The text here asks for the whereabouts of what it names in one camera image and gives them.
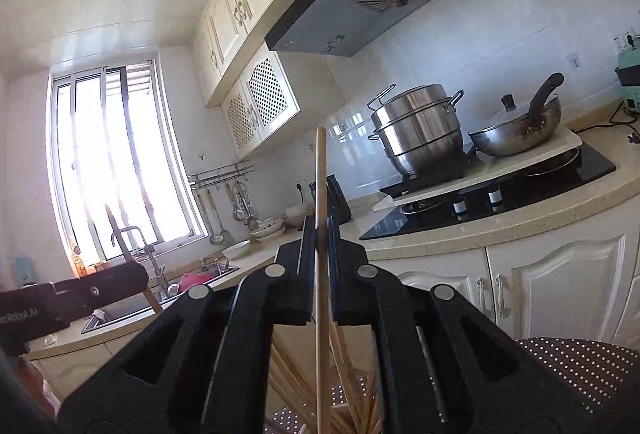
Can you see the glass wok lid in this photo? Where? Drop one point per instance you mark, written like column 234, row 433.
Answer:
column 510, row 111

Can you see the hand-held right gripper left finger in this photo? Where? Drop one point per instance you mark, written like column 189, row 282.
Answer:
column 300, row 284

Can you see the black gas stove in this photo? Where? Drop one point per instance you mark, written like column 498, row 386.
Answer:
column 550, row 184

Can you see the wall hook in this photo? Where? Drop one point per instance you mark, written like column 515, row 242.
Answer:
column 573, row 61

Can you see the orange bottle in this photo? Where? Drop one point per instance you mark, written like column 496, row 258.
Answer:
column 78, row 264

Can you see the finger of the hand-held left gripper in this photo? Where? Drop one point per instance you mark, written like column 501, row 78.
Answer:
column 110, row 279
column 100, row 301

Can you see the red basin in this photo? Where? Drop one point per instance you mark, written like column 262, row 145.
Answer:
column 192, row 283

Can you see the kitchen window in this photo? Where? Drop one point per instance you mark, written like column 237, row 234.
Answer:
column 125, row 164

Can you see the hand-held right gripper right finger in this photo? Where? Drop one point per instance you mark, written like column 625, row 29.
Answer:
column 345, row 284

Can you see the small jar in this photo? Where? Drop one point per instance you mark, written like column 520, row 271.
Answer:
column 97, row 266

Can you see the hanging steel ladle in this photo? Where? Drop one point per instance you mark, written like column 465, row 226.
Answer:
column 216, row 238

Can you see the light blue container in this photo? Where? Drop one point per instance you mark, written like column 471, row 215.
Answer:
column 24, row 271

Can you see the green electric cooker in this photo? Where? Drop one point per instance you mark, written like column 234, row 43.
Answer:
column 631, row 84

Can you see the cream lattice-door wall cabinet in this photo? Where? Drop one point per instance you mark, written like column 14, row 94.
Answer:
column 265, row 94

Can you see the white board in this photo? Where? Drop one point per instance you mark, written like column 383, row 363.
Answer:
column 525, row 159

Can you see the white bowl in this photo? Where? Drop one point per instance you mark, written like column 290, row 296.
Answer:
column 236, row 250

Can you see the wooden chopstick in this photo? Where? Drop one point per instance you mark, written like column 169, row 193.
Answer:
column 122, row 244
column 322, row 174

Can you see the hanging steel strainer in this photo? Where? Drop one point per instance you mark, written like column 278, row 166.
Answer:
column 240, row 206

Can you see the small labelled bottle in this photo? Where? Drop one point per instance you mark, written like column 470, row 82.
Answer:
column 495, row 195
column 459, row 205

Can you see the steel steamer pot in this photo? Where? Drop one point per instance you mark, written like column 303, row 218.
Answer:
column 420, row 134

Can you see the steel sink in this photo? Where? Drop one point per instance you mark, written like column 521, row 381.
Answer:
column 120, row 309

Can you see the shallow bowl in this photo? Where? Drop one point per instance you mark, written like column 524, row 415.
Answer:
column 267, row 230

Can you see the steel faucet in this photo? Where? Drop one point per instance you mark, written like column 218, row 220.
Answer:
column 150, row 254

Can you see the brown polka-dot tablecloth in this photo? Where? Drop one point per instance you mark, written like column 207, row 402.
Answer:
column 575, row 364

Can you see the black kettle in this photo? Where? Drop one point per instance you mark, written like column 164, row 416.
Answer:
column 340, row 204

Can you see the black induction cooker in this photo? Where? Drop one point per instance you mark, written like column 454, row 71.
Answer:
column 425, row 181

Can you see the wall utensil rail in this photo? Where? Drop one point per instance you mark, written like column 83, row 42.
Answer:
column 220, row 174

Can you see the bundle of wooden chopsticks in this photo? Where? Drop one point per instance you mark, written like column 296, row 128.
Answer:
column 350, row 379

